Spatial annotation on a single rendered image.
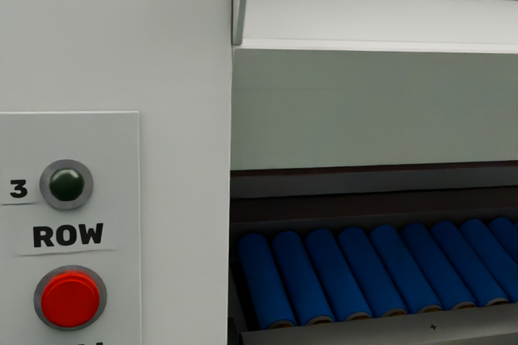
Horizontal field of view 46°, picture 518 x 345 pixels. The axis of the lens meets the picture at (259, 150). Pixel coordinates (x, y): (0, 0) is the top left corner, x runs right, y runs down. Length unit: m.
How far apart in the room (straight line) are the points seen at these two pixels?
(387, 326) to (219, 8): 0.19
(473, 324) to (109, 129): 0.22
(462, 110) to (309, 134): 0.06
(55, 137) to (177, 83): 0.04
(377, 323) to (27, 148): 0.20
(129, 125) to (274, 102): 0.05
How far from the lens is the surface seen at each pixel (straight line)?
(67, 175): 0.17
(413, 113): 0.21
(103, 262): 0.19
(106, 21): 0.17
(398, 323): 0.32
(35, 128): 0.18
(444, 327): 0.32
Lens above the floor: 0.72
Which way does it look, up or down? 11 degrees down
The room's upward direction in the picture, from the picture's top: 2 degrees clockwise
